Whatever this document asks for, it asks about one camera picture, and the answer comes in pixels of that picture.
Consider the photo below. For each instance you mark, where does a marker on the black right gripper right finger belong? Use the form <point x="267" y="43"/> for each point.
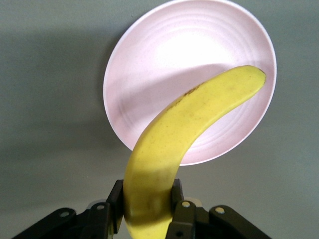
<point x="184" y="219"/>

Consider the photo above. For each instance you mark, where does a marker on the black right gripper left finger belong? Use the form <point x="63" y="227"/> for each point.
<point x="99" y="219"/>

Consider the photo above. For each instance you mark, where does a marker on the yellow banana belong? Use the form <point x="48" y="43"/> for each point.
<point x="174" y="124"/>

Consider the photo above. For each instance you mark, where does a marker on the table cover cloth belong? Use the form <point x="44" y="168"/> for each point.
<point x="37" y="99"/>

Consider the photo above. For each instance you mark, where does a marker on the pink plate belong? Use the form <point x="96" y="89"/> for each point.
<point x="174" y="49"/>

